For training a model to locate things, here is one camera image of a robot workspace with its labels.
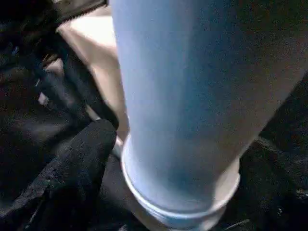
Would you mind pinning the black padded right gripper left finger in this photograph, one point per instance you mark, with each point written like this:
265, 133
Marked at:
72, 180

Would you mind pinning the black shiny mat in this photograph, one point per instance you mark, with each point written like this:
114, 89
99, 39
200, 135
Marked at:
288, 120

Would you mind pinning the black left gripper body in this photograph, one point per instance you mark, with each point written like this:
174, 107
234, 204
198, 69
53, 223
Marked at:
29, 29

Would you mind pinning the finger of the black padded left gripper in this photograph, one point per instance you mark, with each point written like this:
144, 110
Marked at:
81, 86

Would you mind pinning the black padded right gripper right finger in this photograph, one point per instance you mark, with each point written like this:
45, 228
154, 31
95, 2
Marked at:
269, 192

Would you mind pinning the white plastic table leg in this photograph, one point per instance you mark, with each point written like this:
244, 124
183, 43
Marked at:
168, 84

